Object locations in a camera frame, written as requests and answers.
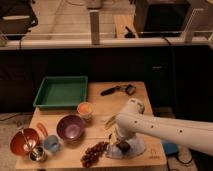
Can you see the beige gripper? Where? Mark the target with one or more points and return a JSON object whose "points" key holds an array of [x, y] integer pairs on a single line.
{"points": [[116, 137]]}

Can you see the black whiteboard eraser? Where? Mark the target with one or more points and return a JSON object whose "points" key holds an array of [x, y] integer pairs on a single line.
{"points": [[123, 146]]}

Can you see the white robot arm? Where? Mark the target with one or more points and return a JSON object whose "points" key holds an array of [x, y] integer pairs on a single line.
{"points": [[196, 135]]}

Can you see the purple bowl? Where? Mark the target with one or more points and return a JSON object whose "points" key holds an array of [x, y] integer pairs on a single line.
{"points": [[70, 127]]}

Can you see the red bowl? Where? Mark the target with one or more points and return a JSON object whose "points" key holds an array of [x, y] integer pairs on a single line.
{"points": [[18, 145]]}

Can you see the light blue cloth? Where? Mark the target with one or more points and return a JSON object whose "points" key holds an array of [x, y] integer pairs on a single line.
{"points": [[137, 147]]}

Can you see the bunch of dark grapes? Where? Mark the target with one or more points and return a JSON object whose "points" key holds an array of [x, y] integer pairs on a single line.
{"points": [[92, 154]]}

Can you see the orange cup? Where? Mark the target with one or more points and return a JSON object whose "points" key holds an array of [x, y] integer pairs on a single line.
{"points": [[85, 110]]}

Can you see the blue box on floor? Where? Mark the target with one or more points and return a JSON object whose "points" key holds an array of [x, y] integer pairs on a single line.
{"points": [[170, 148]]}

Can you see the blue mug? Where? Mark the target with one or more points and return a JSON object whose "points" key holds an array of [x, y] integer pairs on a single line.
{"points": [[51, 143]]}

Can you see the green plastic tray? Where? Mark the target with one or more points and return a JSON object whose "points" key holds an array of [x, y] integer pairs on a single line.
{"points": [[61, 92]]}

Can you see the orange carrot toy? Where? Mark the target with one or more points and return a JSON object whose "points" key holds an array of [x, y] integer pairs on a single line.
{"points": [[42, 128]]}

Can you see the small metal cup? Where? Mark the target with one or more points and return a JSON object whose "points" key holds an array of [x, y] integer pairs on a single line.
{"points": [[37, 154]]}

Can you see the metal spoon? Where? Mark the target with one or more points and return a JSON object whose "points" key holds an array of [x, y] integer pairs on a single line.
{"points": [[21, 130]]}

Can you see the black cabinet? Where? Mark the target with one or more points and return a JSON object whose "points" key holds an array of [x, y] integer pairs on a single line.
{"points": [[160, 16]]}

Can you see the black chair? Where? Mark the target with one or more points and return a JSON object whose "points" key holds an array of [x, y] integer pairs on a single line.
{"points": [[17, 16]]}

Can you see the black handled brush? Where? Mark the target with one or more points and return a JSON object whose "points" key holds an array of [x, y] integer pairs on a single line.
{"points": [[128, 89]]}

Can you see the black object on rail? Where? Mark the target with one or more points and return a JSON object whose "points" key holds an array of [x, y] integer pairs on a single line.
{"points": [[129, 33]]}

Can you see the grey vertical post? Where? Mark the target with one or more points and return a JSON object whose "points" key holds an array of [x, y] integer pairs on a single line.
{"points": [[94, 27]]}

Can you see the grey slanted post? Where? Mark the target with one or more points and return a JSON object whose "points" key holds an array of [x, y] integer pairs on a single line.
{"points": [[191, 25]]}

